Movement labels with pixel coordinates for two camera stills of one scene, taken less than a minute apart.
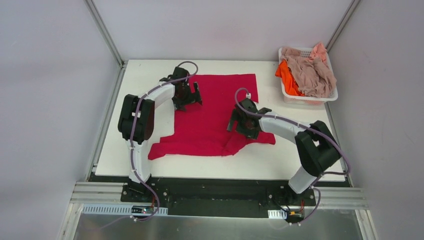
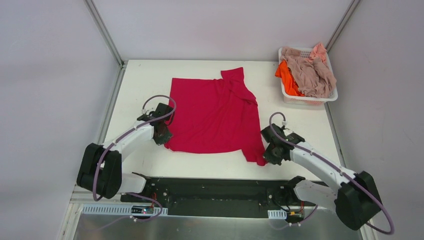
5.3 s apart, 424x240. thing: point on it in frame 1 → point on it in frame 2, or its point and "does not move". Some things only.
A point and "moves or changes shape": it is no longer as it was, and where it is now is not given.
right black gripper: [242, 124] → [271, 156]
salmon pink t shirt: [318, 50] does not move
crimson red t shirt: [201, 130] moves or changes shape
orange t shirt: [289, 81] does not move
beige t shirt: [313, 75] does not move
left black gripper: [187, 98] → [163, 134]
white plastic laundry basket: [298, 99] does not move
